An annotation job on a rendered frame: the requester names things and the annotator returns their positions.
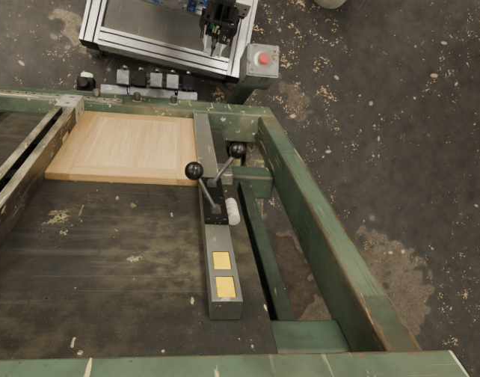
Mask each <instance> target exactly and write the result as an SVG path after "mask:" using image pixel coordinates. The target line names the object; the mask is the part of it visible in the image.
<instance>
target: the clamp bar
mask: <svg viewBox="0 0 480 377"><path fill-rule="evenodd" d="M83 113H84V96H80V95H71V94H64V95H63V96H62V97H61V98H60V99H59V101H58V102H57V103H56V104H55V106H54V107H53V109H52V110H51V111H50V112H49V113H48V114H47V115H46V116H45V117H44V118H43V119H42V120H41V122H40V123H39V124H38V125H37V126H36V127H35V129H34V130H33V131H32V132H31V133H30V134H29V136H28V137H27V138H26V139H25V140H24V141H23V142H22V143H21V144H20V145H19V146H18V148H17V149H16V150H15V151H14V152H13V153H12V155H11V156H10V157H9V158H8V159H7V160H6V162H5V163H4V164H3V165H2V166H1V167H0V248H1V246H2V245H3V243H4V241H5V240H6V238H7V237H8V235H9V234H10V232H11V231H12V229H13V227H14V226H15V224H16V222H17V221H18V220H19V218H20V216H21V214H22V213H23V212H24V210H25V208H26V207H27V205H28V204H29V202H30V200H31V199H32V198H33V196H34V194H35V192H36V191H37V190H38V188H39V187H40V184H41V183H42V181H43V180H44V178H45V174H44V172H45V171H46V169H47V168H48V166H49V164H50V163H51V161H52V160H53V159H54V157H55V155H56V154H57V152H58V151H59V150H60V148H61V146H62V144H63V140H62V138H63V137H64V136H65V134H66V133H67V131H68V133H69V134H70V133H71V131H72V129H73V127H74V126H75V125H76V124H77V122H78V121H79V118H80V117H81V116H82V114H83Z"/></svg>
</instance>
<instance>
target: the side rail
mask: <svg viewBox="0 0 480 377"><path fill-rule="evenodd" d="M256 144H257V147H258V148H259V151H260V153H261V155H262V158H263V160H264V163H265V165H266V167H267V168H270V169H271V172H272V174H273V176H274V186H275V188H276V190H277V193H278V195H279V197H280V200H281V202H282V204H283V207H284V209H285V211H286V214H287V216H288V218H289V221H290V223H291V225H292V228H293V230H294V231H295V235H296V236H297V239H298V241H299V244H300V246H301V249H302V251H303V252H304V256H305V257H306V260H307V262H308V264H309V267H310V269H311V272H312V273H313V277H314V278H315V280H316V283H317V285H318V288H319V290H320V293H321V295H322V298H323V299H324V302H325V304H326V306H327V309H328V311H329V313H330V316H331V318H332V320H336V321H337V322H338V323H339V325H340V327H341V329H342V332H343V334H344V335H345V338H346V340H347V342H348V345H349V347H350V350H351V352H396V351H422V348H421V347H420V345H419V344H418V342H417V341H416V339H415V337H414V336H413V334H412V333H411V331H410V329H409V328H408V326H407V325H406V323H405V322H404V320H403V318H402V317H401V315H400V314H399V312H398V311H397V309H396V307H395V305H394V304H393V303H392V301H391V300H390V297H389V296H388V295H387V293H386V291H385V290H384V288H383V287H382V286H381V283H380V282H379V280H378V279H377V277H376V276H375V274H374V272H373V271H372V269H371V268H370V266H369V264H368V263H367V262H366V260H365V258H364V257H363V255H362V254H361V252H360V250H359V249H358V247H357V246H356V244H355V243H354V240H353V239H352V238H351V236H350V235H349V233H348V231H347V230H346V229H345V226H344V225H343V223H342V222H341V221H340V219H339V217H338V215H337V214H336V212H335V211H334V209H333V207H332V206H331V205H330V203H329V201H328V200H327V198H326V197H325V195H324V193H323V192H322V190H321V189H320V187H319V185H318V183H317V182H316V181H315V179H314V178H313V175H312V174H311V173H310V171H309V169H308V168H307V166H306V165H305V164H304V161H303V160H302V158H301V157H300V155H299V154H298V152H297V150H296V149H295V147H294V146H293V144H292V142H291V141H290V140H289V138H288V136H287V135H286V133H285V132H284V130H283V128H282V126H281V125H280V124H279V122H278V121H277V118H276V117H269V116H260V117H259V127H258V132H257V138H256Z"/></svg>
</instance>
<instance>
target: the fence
mask: <svg viewBox="0 0 480 377"><path fill-rule="evenodd" d="M194 135H195V144H196V152H197V162H199V163H200V164H201V165H202V166H203V175H202V177H215V176H216V175H217V174H218V165H217V161H216V157H215V149H214V145H213V141H212V133H211V129H210V125H209V118H208V114H198V113H194ZM198 188H199V197H200V214H201V223H202V231H203V249H204V257H205V267H206V283H207V293H208V302H209V318H210V319H240V318H241V309H242V304H243V299H242V295H241V287H240V283H239V276H238V272H237V268H236V260H235V256H234V252H233V244H232V240H231V236H230V229H229V225H219V224H205V222H204V214H203V199H202V191H201V188H200V186H199V184H198ZM212 252H228V253H229V257H230V265H231V269H214V263H213V256H212ZM215 277H233V283H234V287H235V292H236V297H217V290H216V283H215Z"/></svg>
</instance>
